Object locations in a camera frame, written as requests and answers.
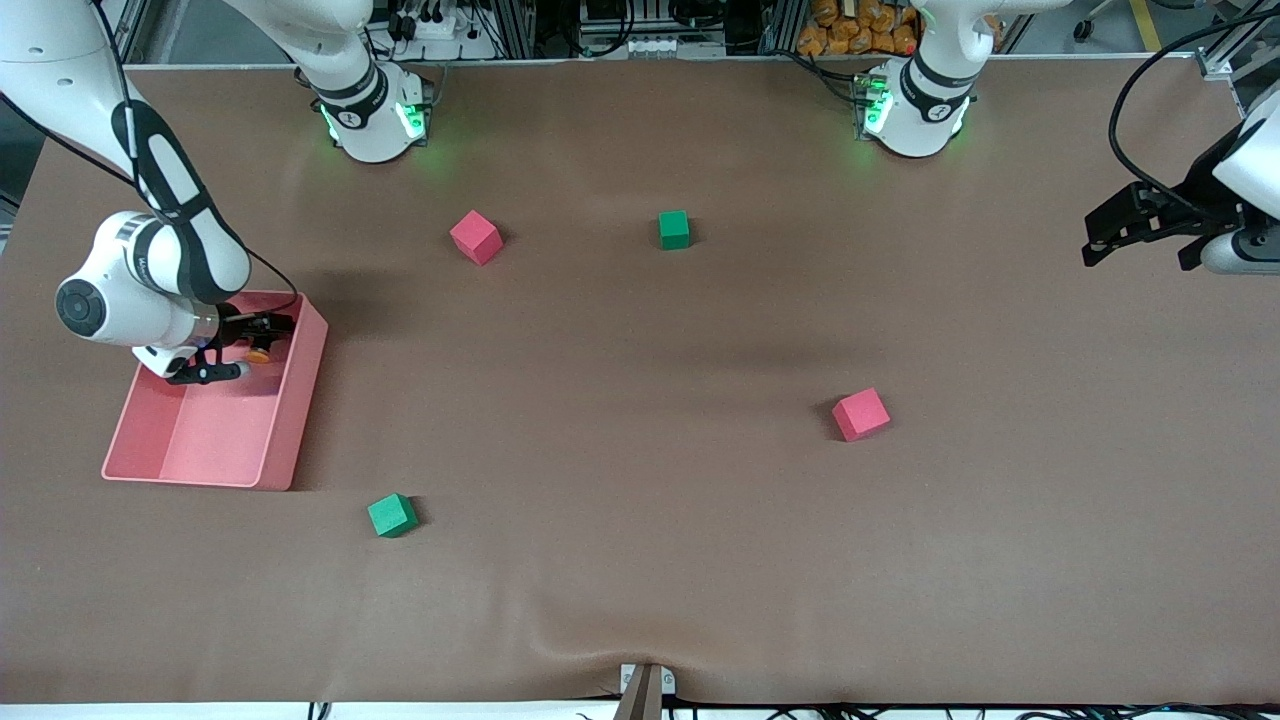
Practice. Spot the pink plastic bin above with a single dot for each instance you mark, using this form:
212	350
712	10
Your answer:
230	450

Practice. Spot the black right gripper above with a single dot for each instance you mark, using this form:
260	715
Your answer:
237	327

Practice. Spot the white power strip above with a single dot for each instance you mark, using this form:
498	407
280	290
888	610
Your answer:
440	28

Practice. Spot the pink foam cube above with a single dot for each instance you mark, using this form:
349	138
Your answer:
476	237
860	415

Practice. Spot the orange mushroom push button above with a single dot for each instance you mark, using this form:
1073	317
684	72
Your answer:
260	354

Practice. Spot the aluminium frame post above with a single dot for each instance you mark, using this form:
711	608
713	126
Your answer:
515	30

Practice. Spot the aluminium frame rail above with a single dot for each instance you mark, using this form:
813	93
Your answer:
140	25
1225	62

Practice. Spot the orange snack bags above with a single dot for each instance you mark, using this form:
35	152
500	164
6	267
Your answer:
850	35

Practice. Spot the green foam cube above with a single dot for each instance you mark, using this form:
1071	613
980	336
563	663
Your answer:
674	230
391	516

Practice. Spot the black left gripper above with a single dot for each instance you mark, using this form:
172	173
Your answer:
1194	196

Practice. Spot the white terminal block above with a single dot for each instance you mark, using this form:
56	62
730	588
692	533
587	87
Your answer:
670	47

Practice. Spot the brown table mat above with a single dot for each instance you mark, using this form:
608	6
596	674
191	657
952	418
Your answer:
640	560

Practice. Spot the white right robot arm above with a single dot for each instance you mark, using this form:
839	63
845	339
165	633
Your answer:
180	250

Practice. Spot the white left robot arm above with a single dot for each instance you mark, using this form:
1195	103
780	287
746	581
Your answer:
915	130

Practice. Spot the metal clamp bracket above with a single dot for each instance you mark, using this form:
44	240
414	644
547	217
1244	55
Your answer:
645	690

